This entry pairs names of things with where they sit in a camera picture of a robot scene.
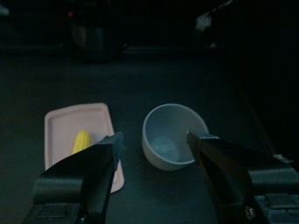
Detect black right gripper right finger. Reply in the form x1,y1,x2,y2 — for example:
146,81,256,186
185,128,299,224

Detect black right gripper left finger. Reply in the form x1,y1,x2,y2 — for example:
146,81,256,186
22,131,125,224

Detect yellow toy corn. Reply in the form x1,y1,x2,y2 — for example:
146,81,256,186
70,129,92,155

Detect pink rectangular plate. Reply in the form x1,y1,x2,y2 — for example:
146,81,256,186
42,101,126,194

